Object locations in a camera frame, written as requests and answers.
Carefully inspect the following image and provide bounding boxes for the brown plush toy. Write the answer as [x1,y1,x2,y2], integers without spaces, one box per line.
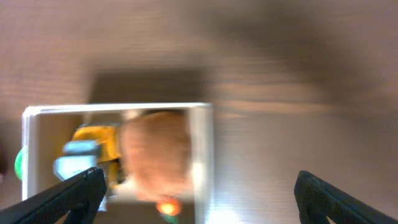
[119,111,192,203]

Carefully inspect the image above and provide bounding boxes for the green ball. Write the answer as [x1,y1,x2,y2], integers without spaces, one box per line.
[14,147,25,180]

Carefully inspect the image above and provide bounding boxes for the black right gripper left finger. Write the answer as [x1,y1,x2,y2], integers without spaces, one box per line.
[1,167,107,224]

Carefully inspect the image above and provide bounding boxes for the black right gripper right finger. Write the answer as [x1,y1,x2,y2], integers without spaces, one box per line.
[294,170,397,224]

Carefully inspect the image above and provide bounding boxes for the white cardboard box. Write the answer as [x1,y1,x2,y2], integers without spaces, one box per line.
[22,103,214,224]

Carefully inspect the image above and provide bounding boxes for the grey yellow toy truck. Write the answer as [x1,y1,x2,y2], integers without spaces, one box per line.
[53,123,126,189]

